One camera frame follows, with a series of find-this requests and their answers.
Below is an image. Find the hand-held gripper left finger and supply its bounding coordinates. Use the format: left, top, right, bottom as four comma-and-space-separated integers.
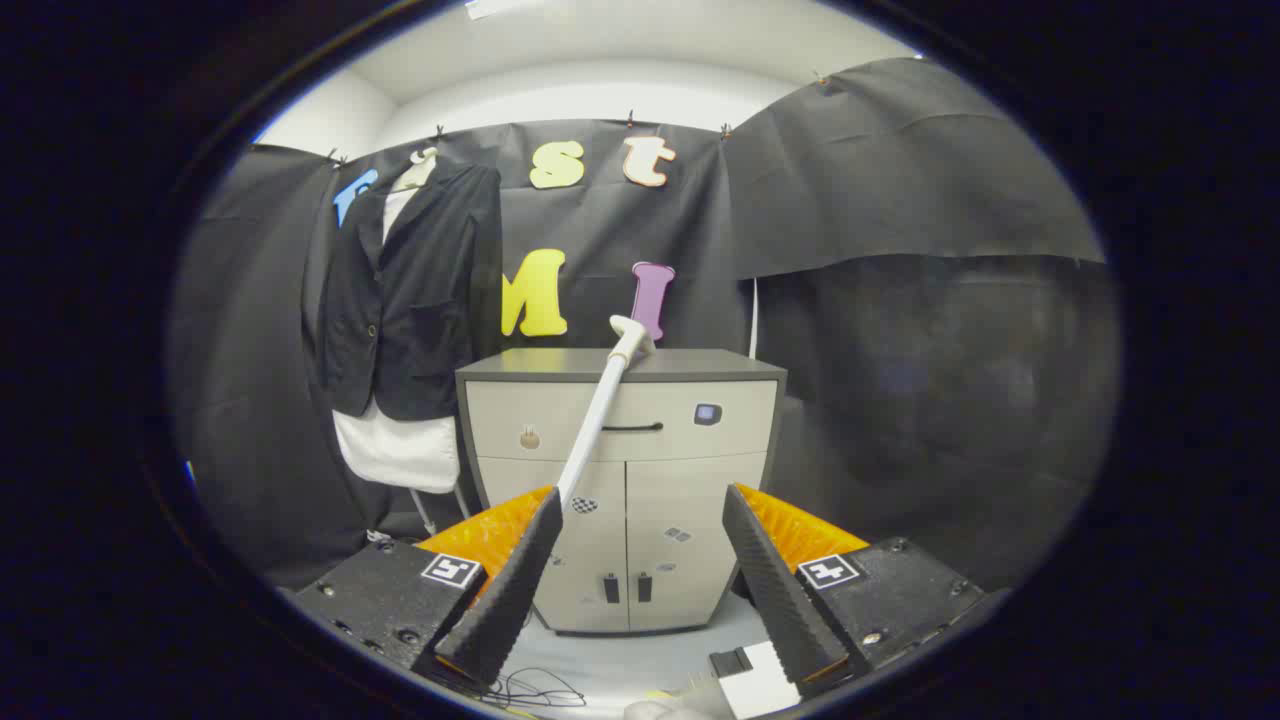
290, 485, 566, 691

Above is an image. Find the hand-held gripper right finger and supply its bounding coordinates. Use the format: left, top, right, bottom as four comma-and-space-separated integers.
722, 483, 986, 686

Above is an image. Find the white garment steamer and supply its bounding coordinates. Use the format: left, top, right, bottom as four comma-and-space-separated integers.
555, 315, 658, 511

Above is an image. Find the black suit jacket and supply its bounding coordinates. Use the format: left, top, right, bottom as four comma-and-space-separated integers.
303, 160, 504, 421

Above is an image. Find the white and black box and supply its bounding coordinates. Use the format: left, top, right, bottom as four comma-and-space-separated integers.
708, 640, 801, 719

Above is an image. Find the white mannequin stand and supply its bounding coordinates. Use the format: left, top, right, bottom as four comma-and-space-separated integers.
410, 487, 473, 536

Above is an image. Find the white dress form mannequin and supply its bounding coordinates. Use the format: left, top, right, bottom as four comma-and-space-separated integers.
332, 147, 463, 494

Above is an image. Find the grey cabinet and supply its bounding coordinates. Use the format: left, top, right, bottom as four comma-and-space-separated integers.
455, 347, 788, 636

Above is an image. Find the black backdrop cloth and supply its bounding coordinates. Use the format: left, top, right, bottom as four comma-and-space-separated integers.
165, 57, 1121, 591

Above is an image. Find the tangle of black cables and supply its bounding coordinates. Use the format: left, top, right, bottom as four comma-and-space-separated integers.
480, 668, 588, 709

